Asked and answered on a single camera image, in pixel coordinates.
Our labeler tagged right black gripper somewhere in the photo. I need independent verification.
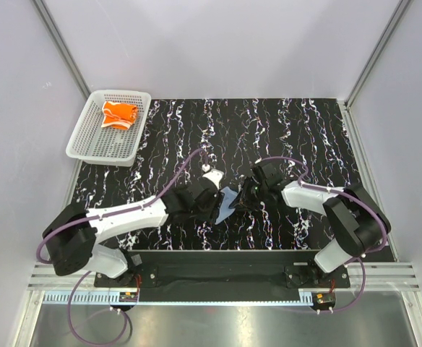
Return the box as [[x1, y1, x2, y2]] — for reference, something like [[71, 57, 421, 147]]
[[229, 177, 268, 213]]

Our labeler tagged light blue towel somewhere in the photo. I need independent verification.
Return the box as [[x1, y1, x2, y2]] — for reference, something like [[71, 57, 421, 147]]
[[215, 187, 238, 225]]

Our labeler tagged orange white patterned towel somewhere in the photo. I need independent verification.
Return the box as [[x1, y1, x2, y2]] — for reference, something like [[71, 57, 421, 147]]
[[101, 101, 139, 130]]

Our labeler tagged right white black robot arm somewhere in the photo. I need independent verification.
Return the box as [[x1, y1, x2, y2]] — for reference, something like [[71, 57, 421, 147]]
[[231, 177, 391, 287]]

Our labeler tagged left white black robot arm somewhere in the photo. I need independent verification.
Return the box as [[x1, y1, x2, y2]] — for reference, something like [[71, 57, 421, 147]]
[[42, 178, 224, 286]]

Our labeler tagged black marble pattern mat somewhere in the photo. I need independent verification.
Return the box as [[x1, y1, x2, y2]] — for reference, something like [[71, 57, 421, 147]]
[[69, 98, 361, 251]]

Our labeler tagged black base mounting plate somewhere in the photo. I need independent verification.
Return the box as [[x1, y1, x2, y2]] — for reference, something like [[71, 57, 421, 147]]
[[94, 249, 350, 288]]

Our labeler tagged white plastic basket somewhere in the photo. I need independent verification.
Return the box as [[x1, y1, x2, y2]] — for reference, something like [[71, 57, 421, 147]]
[[66, 90, 152, 167]]

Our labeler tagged left small electronics box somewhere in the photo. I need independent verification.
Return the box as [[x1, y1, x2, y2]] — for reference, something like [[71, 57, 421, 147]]
[[119, 291, 139, 302]]

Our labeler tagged small electronics box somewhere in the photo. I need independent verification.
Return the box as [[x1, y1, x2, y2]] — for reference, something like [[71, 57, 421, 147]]
[[314, 292, 336, 307], [119, 291, 139, 302]]

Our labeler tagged right small electronics box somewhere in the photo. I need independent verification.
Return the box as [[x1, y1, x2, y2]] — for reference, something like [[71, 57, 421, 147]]
[[314, 292, 336, 307]]

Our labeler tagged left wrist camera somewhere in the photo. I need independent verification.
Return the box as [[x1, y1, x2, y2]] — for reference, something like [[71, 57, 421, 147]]
[[202, 164, 224, 190]]

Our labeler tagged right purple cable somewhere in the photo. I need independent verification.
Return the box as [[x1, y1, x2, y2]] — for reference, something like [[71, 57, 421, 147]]
[[257, 155, 391, 314]]

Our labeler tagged purple cable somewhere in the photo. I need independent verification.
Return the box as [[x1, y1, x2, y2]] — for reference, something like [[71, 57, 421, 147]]
[[37, 147, 210, 347], [257, 155, 391, 314]]

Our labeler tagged aluminium frame rail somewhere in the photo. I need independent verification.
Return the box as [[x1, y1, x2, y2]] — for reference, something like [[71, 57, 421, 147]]
[[27, 262, 420, 291]]

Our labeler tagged slotted cable duct rail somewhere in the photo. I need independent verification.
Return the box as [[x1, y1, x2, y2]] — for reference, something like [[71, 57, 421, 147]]
[[43, 291, 313, 307]]

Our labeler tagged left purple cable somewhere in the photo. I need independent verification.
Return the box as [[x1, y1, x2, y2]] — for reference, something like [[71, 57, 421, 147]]
[[37, 147, 210, 347]]

